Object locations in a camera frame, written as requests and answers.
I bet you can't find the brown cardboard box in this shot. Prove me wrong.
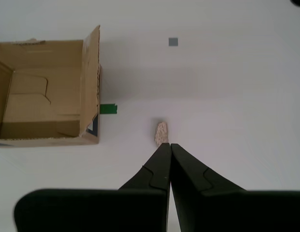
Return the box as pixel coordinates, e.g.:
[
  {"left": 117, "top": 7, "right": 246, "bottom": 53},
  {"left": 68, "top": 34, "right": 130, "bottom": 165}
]
[{"left": 0, "top": 25, "right": 103, "bottom": 148}]

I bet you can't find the green tape strip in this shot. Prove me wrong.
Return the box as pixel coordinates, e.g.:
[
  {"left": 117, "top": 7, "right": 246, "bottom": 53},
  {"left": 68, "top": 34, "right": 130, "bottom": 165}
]
[{"left": 100, "top": 103, "right": 119, "bottom": 115}]

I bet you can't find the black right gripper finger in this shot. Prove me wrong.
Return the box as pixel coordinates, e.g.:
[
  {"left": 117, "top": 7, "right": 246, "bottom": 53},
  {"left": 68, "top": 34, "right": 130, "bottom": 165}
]
[
  {"left": 14, "top": 143, "right": 171, "bottom": 232},
  {"left": 171, "top": 144, "right": 300, "bottom": 232}
]

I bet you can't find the speckled beige rock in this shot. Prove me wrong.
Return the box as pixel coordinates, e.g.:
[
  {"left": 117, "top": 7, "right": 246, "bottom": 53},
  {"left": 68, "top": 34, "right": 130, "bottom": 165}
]
[{"left": 153, "top": 121, "right": 170, "bottom": 147}]

